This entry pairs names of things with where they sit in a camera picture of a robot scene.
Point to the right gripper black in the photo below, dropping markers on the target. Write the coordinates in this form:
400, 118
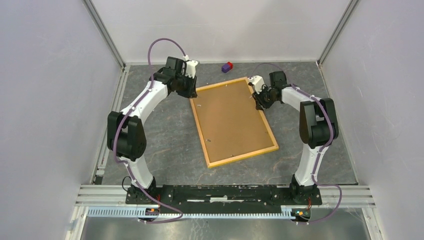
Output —
259, 103

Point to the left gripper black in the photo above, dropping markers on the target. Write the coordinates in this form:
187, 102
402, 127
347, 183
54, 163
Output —
191, 92

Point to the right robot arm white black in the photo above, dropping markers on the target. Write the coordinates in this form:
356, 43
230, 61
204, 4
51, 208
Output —
318, 126

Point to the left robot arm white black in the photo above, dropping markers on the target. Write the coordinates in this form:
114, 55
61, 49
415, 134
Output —
126, 136

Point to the purple red toy brick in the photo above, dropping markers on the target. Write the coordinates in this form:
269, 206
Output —
225, 68

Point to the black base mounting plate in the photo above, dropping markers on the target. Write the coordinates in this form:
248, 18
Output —
230, 199

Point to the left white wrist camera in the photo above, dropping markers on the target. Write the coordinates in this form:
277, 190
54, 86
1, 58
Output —
190, 70

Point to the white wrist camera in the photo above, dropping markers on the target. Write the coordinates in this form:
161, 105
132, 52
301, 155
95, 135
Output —
190, 70
256, 82

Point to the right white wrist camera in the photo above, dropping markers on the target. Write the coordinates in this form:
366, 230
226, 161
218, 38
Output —
256, 82

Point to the white slotted cable duct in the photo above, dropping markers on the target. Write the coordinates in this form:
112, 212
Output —
140, 212

